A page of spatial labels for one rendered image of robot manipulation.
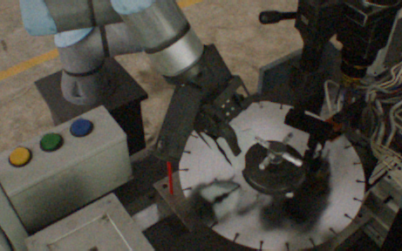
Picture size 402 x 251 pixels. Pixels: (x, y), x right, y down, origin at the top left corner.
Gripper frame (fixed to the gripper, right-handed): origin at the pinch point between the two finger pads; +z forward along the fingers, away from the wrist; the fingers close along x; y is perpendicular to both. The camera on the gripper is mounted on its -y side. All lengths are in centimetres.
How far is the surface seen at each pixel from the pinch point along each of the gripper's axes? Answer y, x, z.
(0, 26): 32, 259, -24
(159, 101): 51, 142, 48
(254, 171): 2.4, -0.3, 3.5
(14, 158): -23.7, 33.5, -15.8
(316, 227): 0.4, -12.2, 11.0
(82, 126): -9.2, 31.9, -11.4
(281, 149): 6.9, -4.1, 1.6
